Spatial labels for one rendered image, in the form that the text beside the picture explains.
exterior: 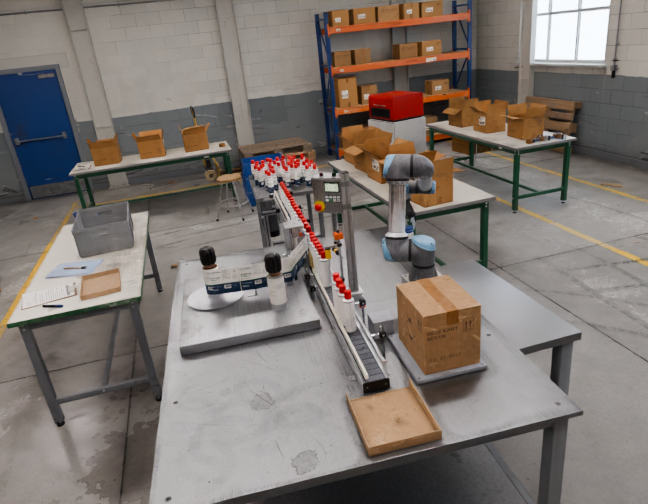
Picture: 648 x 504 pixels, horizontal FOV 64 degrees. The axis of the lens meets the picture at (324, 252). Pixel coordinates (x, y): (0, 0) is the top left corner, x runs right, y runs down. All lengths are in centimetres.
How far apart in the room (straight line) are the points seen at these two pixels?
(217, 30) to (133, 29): 139
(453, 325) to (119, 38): 862
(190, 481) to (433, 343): 100
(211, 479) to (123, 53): 868
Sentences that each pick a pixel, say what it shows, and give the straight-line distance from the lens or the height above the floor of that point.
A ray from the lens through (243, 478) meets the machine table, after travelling 187.
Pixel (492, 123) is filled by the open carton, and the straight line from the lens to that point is 709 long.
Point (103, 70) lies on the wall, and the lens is 998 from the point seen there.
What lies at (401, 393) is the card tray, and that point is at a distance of 210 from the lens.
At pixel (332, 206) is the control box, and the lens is 267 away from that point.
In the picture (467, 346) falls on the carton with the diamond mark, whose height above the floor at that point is 94.
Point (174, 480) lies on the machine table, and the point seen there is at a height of 83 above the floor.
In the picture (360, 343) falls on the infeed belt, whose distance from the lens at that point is 231.
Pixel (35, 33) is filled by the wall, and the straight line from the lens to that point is 1012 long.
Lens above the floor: 214
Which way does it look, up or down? 23 degrees down
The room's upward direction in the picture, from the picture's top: 6 degrees counter-clockwise
